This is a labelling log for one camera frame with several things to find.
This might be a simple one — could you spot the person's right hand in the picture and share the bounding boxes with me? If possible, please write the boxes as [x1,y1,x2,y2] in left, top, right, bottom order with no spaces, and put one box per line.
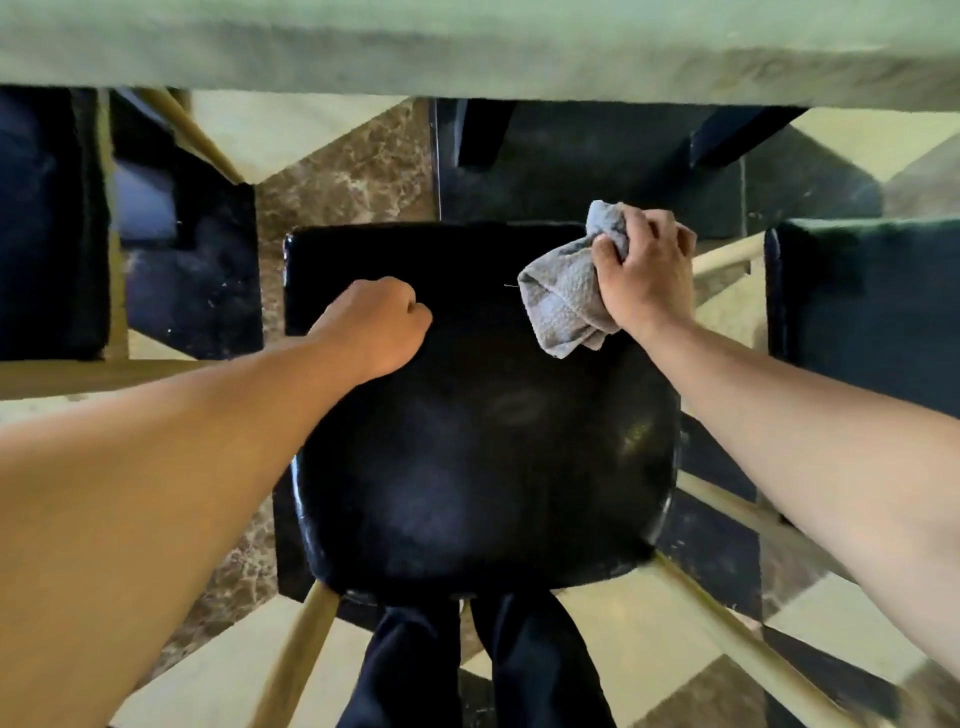
[591,205,699,336]

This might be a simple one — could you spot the person's right forearm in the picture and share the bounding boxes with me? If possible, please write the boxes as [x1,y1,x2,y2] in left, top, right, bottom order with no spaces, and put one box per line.
[626,309,960,680]

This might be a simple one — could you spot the grey cleaning cloth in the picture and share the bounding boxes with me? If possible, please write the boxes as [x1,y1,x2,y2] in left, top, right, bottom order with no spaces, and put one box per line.
[516,199,632,360]

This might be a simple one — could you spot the black chair with wooden legs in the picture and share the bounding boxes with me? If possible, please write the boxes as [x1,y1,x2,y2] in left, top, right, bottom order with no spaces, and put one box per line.
[0,85,219,400]
[251,221,871,728]
[432,97,810,243]
[109,87,265,362]
[690,216,960,421]

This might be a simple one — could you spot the person's left hand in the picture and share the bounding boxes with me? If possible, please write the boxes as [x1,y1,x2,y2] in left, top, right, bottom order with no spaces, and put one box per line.
[307,276,435,386]

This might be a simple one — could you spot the person's black trousers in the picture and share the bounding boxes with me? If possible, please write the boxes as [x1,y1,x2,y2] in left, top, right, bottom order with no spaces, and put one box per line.
[335,590,618,728]

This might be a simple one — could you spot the person's left forearm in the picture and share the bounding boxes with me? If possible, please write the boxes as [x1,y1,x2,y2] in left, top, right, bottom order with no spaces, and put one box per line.
[0,333,363,728]

